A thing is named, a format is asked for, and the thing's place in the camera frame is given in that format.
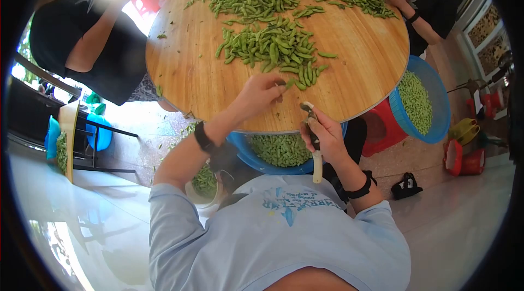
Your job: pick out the red plastic bucket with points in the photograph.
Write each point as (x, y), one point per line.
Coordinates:
(462, 160)

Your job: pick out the round wooden table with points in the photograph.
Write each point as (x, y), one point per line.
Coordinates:
(360, 65)

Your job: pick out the person's left index finger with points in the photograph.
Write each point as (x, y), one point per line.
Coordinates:
(273, 80)

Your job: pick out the wooden table with pods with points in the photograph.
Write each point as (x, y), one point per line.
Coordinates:
(68, 143)

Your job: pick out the person's body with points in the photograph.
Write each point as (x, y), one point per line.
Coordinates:
(286, 242)

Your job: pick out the black bag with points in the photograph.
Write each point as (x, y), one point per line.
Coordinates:
(405, 188)

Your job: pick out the single green edamame pod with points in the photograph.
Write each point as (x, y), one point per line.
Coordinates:
(291, 83)

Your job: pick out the small pile of edamame pods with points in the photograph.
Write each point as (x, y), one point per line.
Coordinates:
(272, 47)

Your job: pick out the black wrist band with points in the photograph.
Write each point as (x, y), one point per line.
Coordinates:
(360, 187)
(203, 137)

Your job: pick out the person's right thumb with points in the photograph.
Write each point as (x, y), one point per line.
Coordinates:
(307, 132)

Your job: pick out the person's right hand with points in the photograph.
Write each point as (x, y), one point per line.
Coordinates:
(329, 139)

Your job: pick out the person's left thumb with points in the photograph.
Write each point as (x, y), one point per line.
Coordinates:
(277, 95)

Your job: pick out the white bowl of pod scraps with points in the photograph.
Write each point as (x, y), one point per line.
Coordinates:
(204, 184)

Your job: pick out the person's right fingers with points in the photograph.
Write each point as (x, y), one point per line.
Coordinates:
(325, 121)

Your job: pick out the blue basket of trimmed pods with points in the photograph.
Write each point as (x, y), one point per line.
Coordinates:
(417, 102)
(282, 151)

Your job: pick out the white cabinet with patterned panels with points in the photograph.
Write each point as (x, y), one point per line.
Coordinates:
(487, 33)

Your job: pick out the person's left hand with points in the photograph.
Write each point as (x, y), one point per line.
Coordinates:
(258, 96)

